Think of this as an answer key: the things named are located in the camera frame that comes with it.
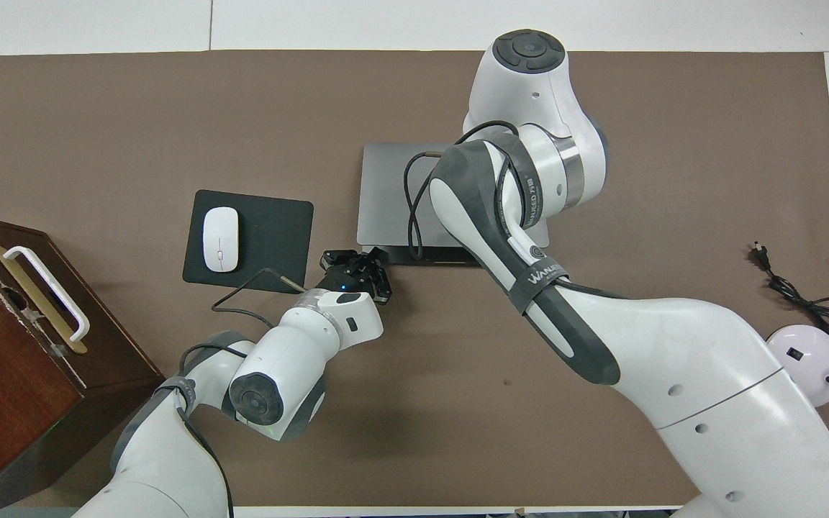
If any dark brown wooden box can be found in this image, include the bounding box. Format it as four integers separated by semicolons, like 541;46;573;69
0;210;167;517

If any grey aluminium laptop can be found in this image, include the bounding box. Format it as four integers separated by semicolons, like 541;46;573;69
355;142;551;268

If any white round lamp base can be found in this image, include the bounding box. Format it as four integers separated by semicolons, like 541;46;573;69
767;277;829;407

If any black lamp power cable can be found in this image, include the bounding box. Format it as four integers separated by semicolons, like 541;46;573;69
749;241;829;340

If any white computer mouse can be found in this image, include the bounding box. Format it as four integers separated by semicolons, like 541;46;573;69
202;206;240;273

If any brown table mat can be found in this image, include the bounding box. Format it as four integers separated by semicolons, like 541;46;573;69
0;49;829;508

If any white box handle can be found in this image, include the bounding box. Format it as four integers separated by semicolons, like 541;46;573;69
3;246;91;342

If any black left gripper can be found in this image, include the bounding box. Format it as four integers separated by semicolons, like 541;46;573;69
317;248;392;304

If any brass handle plate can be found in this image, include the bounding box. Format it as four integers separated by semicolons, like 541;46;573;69
0;245;89;355

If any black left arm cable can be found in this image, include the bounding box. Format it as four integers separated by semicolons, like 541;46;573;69
178;268;309;518

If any black mouse pad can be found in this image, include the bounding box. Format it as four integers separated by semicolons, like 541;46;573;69
182;189;314;295

